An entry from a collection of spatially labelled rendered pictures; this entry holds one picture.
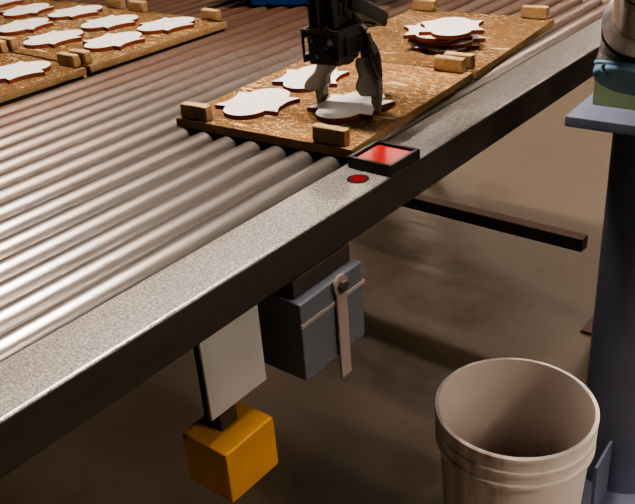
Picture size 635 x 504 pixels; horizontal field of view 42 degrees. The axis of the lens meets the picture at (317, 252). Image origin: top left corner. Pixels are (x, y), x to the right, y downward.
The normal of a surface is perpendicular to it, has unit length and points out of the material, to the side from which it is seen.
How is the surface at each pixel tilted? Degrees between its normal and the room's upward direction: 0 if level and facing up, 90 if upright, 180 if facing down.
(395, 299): 0
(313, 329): 90
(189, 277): 0
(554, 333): 0
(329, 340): 90
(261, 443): 90
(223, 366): 90
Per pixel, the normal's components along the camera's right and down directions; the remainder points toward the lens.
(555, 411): -0.74, 0.32
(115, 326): -0.07, -0.88
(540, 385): -0.58, 0.37
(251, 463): 0.78, 0.25
